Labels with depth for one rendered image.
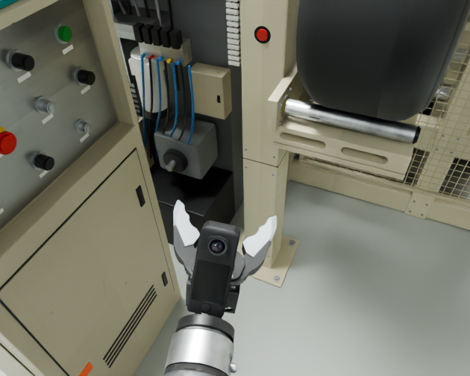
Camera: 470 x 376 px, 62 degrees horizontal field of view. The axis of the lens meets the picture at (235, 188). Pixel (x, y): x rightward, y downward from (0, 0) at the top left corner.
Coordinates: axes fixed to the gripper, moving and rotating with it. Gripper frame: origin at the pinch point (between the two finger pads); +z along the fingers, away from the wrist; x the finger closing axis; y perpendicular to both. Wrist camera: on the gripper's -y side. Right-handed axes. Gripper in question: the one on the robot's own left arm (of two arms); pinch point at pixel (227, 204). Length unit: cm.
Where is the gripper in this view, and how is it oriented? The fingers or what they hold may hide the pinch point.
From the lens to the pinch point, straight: 59.8
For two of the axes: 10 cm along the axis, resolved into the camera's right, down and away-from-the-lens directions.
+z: 1.2, -7.1, 7.0
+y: -1.1, 6.9, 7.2
